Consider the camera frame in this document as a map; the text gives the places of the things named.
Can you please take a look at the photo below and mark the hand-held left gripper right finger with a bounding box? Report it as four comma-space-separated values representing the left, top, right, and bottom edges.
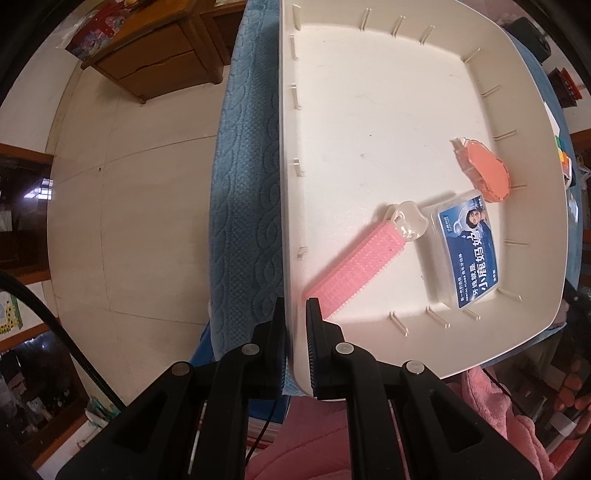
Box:
305, 296, 541, 480

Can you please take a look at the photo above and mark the dark green countertop appliance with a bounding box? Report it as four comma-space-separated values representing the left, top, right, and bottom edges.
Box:
515, 16, 552, 61

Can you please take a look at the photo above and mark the pink fleece robe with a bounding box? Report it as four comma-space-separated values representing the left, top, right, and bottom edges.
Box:
245, 364, 573, 480

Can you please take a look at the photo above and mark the wooden side cabinet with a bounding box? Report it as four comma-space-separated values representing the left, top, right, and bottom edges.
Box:
81, 0, 245, 104

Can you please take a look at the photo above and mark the pink bristle comb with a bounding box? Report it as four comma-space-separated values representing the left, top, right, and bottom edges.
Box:
301, 200, 428, 320

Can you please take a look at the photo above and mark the pink round compact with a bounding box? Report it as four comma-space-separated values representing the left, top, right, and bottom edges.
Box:
451, 137, 512, 203

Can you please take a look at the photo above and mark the colourful puzzle cube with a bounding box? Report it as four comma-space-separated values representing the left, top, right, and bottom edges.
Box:
553, 134, 574, 178

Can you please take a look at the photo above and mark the clear floss box blue label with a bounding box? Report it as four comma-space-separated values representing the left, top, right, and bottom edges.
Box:
431, 189, 502, 311

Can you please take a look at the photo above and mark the dark basket with red lid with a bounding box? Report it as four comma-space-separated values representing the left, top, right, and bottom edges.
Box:
549, 67, 580, 107

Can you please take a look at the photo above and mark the thin black cable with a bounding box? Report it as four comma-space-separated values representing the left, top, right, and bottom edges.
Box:
245, 397, 280, 462

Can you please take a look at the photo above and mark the white plastic storage bin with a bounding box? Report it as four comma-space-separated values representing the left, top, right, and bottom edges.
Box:
277, 0, 570, 404

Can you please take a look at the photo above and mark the person's right hand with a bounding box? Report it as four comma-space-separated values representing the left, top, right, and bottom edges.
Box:
551, 357, 591, 416

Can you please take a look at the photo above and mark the blue textured blanket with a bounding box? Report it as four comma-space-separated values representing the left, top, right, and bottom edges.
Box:
203, 0, 583, 398

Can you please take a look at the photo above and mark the red tissue box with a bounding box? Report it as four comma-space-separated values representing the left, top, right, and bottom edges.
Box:
65, 0, 130, 60

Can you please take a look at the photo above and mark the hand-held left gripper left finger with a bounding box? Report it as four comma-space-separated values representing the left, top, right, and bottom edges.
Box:
55, 296, 289, 480

